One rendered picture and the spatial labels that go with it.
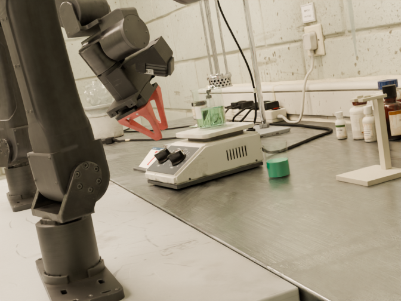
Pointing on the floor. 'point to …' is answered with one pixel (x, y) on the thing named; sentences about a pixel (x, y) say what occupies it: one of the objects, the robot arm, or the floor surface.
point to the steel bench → (290, 211)
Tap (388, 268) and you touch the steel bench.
